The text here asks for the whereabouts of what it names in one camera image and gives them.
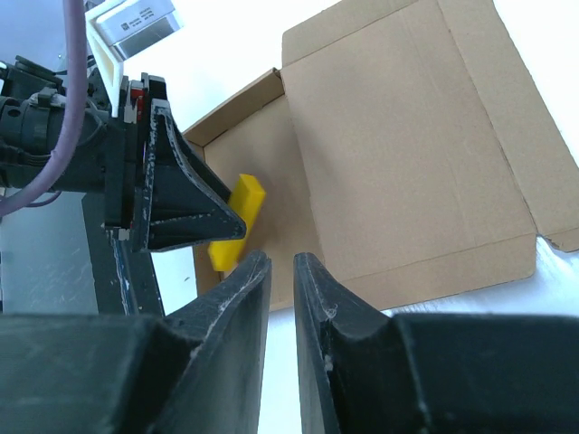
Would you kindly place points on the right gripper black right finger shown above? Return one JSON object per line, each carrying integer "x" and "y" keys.
{"x": 361, "y": 371}

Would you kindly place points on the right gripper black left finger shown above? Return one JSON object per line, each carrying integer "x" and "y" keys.
{"x": 198, "y": 370}

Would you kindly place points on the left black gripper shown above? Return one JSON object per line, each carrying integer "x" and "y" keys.
{"x": 154, "y": 188}

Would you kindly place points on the yellow rectangular block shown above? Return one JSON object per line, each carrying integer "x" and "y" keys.
{"x": 245, "y": 202}

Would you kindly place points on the brown cardboard box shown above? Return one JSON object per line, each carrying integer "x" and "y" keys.
{"x": 405, "y": 144}

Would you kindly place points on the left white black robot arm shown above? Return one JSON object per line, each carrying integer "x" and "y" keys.
{"x": 32, "y": 112}

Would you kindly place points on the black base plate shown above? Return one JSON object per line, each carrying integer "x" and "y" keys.
{"x": 125, "y": 282}

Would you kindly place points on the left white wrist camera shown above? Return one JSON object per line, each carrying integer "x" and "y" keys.
{"x": 117, "y": 30}

